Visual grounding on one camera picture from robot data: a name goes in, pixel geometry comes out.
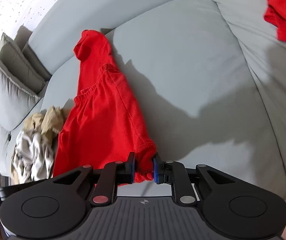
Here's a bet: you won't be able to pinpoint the dark grey throw pillow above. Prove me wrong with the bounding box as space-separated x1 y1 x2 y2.
0 33 51 94

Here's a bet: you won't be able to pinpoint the light grey throw pillow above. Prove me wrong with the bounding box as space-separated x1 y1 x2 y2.
0 60 41 131

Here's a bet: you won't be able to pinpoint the grey fabric sofa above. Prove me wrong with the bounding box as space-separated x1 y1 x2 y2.
0 0 286 198

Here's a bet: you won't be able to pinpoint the red fleece pants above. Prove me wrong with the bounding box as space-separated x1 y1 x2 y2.
53 30 157 183

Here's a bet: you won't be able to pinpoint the beige crumpled garment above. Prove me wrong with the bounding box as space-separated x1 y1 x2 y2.
23 106 66 144

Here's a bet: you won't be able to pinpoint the white grey crumpled garment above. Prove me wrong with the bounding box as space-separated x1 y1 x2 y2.
10 129 54 184

